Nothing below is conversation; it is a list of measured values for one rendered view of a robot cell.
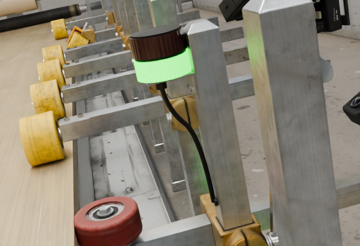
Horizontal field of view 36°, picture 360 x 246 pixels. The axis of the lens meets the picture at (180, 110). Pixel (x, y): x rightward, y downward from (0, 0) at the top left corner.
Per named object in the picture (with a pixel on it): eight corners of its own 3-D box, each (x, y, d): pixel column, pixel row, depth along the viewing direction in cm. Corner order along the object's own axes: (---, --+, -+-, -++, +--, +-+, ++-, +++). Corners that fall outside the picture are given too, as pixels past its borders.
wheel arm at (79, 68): (240, 36, 144) (238, 22, 143) (245, 38, 141) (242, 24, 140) (51, 80, 138) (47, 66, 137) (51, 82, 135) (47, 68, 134)
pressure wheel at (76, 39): (79, 57, 190) (89, 36, 189) (79, 61, 182) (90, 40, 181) (63, 49, 188) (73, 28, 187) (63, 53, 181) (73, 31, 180)
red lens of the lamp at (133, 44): (181, 42, 62) (177, 23, 62) (192, 50, 57) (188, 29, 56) (129, 53, 62) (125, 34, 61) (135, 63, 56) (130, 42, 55)
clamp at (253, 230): (239, 218, 77) (233, 185, 75) (273, 269, 64) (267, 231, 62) (200, 229, 76) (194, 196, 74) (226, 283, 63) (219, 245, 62)
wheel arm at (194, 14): (199, 17, 192) (197, 8, 191) (200, 18, 189) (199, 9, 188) (95, 40, 187) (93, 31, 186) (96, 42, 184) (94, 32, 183)
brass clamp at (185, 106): (192, 105, 97) (186, 77, 96) (210, 126, 85) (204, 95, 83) (158, 113, 97) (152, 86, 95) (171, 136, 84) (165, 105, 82)
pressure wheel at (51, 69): (57, 51, 136) (61, 73, 131) (64, 74, 142) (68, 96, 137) (33, 57, 135) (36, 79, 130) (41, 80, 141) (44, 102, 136)
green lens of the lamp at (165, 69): (185, 63, 63) (181, 44, 63) (196, 73, 57) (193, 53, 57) (134, 75, 62) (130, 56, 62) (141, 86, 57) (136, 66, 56)
